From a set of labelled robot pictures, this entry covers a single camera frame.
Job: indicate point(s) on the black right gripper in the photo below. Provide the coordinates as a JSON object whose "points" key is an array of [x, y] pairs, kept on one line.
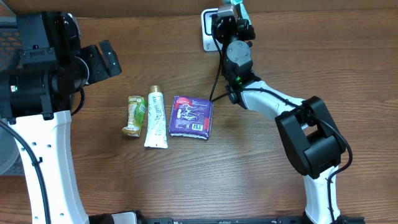
{"points": [[233, 23]]}

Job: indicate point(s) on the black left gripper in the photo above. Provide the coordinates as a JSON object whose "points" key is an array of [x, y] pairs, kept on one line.
{"points": [[94, 62]]}

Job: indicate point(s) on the teal wet wipes pack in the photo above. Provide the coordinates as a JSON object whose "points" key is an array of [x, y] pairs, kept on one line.
{"points": [[241, 10]]}

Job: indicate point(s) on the green gold snack pouch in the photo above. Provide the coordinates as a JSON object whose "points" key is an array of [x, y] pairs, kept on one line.
{"points": [[136, 111]]}

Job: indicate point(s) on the white tube gold cap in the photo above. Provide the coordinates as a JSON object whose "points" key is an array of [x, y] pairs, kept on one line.
{"points": [[156, 136]]}

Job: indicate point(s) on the purple sanitary pad pack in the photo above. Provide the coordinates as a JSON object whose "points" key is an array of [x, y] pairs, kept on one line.
{"points": [[191, 117]]}

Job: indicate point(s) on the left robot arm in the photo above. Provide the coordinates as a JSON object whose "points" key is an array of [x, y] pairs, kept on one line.
{"points": [[36, 110]]}

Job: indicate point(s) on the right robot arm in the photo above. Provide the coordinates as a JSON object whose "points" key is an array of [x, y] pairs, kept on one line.
{"points": [[313, 144]]}

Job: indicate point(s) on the white barcode scanner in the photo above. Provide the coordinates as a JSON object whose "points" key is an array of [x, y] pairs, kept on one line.
{"points": [[206, 22]]}

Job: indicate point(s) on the dark grey plastic basket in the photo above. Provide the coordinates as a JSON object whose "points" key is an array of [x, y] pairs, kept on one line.
{"points": [[11, 164]]}

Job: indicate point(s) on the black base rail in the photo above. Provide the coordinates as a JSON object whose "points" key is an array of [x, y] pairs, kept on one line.
{"points": [[279, 220]]}

